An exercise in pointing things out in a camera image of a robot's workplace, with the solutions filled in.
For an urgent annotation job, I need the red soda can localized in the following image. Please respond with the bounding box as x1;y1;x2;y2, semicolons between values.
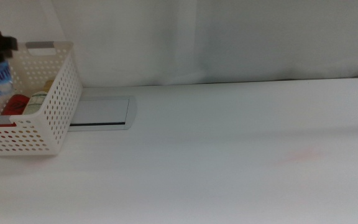
0;94;30;128

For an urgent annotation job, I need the white fabric backdrop curtain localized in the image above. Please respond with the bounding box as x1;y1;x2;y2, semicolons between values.
0;0;358;89

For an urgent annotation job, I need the white perforated plastic basket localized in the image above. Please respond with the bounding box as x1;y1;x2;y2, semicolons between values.
0;41;83;156

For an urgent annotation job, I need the silver table cable flap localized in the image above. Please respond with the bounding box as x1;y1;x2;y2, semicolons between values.
68;95;138;132

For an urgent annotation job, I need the yellow juice bottle white cap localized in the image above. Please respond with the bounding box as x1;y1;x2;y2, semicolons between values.
22;79;55;116

